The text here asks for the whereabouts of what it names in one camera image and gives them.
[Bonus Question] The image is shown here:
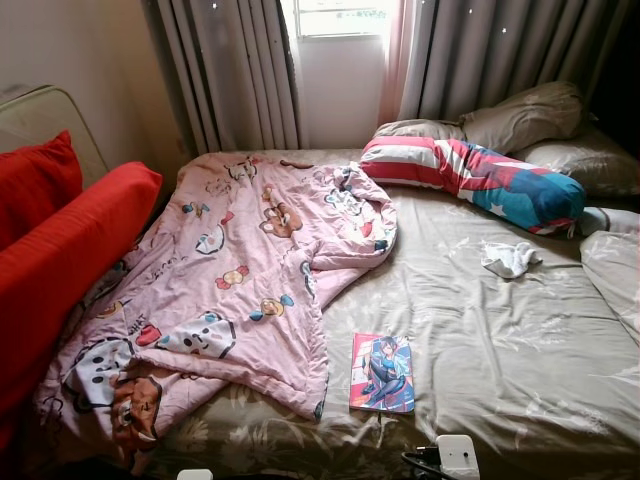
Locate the pale cream pillow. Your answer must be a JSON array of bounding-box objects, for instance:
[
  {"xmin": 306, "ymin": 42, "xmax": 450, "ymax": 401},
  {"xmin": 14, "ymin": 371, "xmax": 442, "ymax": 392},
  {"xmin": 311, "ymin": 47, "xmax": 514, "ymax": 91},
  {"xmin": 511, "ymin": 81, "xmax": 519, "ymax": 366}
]
[{"xmin": 515, "ymin": 125, "xmax": 640, "ymax": 198}]

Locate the flat grey-beige pillow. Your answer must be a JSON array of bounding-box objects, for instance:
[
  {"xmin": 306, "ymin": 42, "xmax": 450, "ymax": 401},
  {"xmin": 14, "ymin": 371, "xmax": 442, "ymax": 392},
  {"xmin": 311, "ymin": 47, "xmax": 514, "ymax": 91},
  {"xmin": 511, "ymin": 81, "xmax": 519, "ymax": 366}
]
[{"xmin": 373, "ymin": 118, "xmax": 466, "ymax": 141}]

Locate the pink cartoon print quilt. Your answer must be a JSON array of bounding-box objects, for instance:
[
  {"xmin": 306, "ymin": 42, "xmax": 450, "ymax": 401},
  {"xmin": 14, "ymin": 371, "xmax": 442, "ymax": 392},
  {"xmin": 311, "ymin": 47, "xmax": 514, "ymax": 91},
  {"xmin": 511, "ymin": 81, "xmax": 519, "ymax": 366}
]
[{"xmin": 30, "ymin": 150, "xmax": 399, "ymax": 471}]

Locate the large red cushion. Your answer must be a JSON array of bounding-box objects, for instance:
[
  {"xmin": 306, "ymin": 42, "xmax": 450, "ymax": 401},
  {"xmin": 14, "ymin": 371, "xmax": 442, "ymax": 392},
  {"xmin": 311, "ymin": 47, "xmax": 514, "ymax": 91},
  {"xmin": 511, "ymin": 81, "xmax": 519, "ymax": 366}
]
[{"xmin": 0, "ymin": 162, "xmax": 163, "ymax": 421}]

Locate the beige padded headboard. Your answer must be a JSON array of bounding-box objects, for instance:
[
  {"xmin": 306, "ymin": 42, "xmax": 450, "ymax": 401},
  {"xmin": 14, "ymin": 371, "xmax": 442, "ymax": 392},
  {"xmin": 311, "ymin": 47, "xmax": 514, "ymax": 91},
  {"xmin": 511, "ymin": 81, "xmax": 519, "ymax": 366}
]
[{"xmin": 0, "ymin": 85, "xmax": 109, "ymax": 186}]

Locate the bright window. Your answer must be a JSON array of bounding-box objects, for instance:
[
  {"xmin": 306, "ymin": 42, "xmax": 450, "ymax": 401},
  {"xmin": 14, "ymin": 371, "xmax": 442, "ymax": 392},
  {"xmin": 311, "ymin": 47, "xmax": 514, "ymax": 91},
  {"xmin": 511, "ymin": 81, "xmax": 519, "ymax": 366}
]
[{"xmin": 293, "ymin": 0, "xmax": 393, "ymax": 39}]

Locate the crumpled white cloth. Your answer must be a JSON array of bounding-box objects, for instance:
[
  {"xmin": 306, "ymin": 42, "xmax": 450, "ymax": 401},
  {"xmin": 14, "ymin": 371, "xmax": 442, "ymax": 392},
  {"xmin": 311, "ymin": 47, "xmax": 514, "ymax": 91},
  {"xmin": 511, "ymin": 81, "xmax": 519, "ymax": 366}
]
[{"xmin": 481, "ymin": 240, "xmax": 543, "ymax": 279}]

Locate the small white pillow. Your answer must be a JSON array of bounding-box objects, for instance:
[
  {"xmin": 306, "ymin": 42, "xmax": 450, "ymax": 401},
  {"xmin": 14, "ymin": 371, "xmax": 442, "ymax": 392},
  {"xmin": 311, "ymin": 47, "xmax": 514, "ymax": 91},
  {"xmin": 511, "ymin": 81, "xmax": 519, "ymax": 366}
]
[{"xmin": 580, "ymin": 207, "xmax": 640, "ymax": 236}]

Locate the anime cover book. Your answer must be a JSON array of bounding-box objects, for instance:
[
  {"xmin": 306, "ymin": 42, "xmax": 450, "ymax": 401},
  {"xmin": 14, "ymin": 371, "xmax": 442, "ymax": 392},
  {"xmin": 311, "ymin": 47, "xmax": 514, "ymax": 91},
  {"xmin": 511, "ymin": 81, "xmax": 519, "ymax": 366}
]
[{"xmin": 348, "ymin": 332, "xmax": 416, "ymax": 414}]

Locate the beige floral bed sheet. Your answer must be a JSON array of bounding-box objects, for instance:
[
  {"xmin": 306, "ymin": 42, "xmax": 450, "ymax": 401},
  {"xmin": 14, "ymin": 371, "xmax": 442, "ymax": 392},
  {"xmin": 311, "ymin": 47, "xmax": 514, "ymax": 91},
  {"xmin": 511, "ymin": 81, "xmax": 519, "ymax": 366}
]
[{"xmin": 150, "ymin": 148, "xmax": 640, "ymax": 480}]

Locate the pink sheer curtain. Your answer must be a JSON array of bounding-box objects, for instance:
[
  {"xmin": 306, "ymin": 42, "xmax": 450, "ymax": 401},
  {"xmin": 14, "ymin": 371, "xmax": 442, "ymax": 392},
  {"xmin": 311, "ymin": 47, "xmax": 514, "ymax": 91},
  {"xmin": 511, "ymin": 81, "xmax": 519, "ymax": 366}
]
[{"xmin": 378, "ymin": 0, "xmax": 416, "ymax": 126}]

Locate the grey pleated curtain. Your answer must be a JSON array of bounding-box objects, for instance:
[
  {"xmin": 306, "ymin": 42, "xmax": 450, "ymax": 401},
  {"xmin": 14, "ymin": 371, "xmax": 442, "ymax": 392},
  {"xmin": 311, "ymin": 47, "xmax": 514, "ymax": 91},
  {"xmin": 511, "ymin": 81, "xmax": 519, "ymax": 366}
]
[
  {"xmin": 400, "ymin": 0, "xmax": 631, "ymax": 123},
  {"xmin": 140, "ymin": 0, "xmax": 301, "ymax": 153}
]

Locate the small red cushion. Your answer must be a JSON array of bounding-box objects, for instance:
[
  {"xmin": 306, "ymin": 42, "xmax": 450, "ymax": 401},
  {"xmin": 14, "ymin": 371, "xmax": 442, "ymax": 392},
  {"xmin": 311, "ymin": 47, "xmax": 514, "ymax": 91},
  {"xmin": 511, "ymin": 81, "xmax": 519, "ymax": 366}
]
[{"xmin": 0, "ymin": 130, "xmax": 84, "ymax": 251}]

